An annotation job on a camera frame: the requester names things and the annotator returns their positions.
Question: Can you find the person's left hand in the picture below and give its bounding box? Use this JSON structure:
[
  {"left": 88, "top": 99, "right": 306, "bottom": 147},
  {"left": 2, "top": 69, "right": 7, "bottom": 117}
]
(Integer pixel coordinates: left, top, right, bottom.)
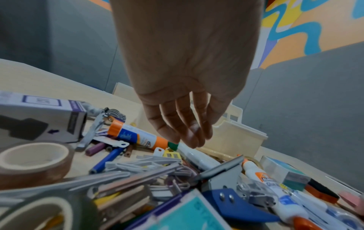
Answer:
[{"left": 109, "top": 0, "right": 265, "bottom": 149}]

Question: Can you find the grey date stamp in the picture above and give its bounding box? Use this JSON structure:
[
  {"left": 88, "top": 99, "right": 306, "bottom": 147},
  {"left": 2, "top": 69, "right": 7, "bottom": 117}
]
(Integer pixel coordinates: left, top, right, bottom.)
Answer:
[{"left": 85, "top": 102, "right": 127, "bottom": 126}]

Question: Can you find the orange capped glue stick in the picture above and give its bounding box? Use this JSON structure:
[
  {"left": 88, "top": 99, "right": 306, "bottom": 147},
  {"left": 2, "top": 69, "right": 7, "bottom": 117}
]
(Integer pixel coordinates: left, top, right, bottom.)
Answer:
[{"left": 107, "top": 120, "right": 169, "bottom": 151}]

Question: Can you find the cream tiered organizer box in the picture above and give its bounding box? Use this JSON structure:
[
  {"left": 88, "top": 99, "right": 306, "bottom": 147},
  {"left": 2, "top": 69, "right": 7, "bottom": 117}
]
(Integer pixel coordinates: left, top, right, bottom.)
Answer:
[{"left": 136, "top": 99, "right": 268, "bottom": 163}]

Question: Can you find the beige wooden bear-shaped board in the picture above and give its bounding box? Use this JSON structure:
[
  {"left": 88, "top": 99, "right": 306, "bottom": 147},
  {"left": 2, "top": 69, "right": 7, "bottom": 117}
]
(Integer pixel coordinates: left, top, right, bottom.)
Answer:
[{"left": 199, "top": 147, "right": 237, "bottom": 160}]

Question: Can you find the grey blue stapler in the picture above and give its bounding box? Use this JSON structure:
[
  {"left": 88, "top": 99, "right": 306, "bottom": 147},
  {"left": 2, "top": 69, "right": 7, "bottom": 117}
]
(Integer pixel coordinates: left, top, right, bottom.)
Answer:
[{"left": 196, "top": 155, "right": 281, "bottom": 224}]

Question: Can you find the blue pen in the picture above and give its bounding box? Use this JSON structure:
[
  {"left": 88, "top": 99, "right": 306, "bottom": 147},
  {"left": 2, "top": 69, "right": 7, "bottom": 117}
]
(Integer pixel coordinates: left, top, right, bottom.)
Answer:
[{"left": 89, "top": 147, "right": 125, "bottom": 175}]

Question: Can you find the green white staple box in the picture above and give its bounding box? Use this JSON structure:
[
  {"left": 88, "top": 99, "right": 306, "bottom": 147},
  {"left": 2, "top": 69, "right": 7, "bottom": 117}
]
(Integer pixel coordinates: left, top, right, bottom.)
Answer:
[{"left": 260, "top": 156, "right": 312, "bottom": 192}]

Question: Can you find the white purple ink box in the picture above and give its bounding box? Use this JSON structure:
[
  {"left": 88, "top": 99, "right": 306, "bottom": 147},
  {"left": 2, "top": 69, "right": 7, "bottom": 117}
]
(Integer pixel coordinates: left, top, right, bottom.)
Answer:
[{"left": 0, "top": 91, "right": 88, "bottom": 147}]

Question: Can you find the white glue bottle orange cap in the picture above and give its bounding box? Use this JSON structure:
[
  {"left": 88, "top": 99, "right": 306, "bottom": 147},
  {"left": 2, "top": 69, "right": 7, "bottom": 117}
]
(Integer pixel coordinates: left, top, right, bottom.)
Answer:
[{"left": 242, "top": 158, "right": 295, "bottom": 224}]

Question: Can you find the brown tape roll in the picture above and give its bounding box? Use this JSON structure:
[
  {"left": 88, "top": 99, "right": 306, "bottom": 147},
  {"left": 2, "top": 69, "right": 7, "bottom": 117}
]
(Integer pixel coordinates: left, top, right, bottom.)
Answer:
[{"left": 0, "top": 141, "right": 75, "bottom": 191}]

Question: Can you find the grey green tape roll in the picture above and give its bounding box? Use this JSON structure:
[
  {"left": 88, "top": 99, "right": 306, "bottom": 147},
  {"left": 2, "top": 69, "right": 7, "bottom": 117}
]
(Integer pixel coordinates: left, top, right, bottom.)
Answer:
[{"left": 16, "top": 194, "right": 101, "bottom": 230}]

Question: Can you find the red utility knife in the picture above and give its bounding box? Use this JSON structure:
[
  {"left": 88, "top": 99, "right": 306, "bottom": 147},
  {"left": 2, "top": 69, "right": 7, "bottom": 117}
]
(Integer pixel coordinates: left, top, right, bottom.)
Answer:
[{"left": 294, "top": 216, "right": 315, "bottom": 230}]

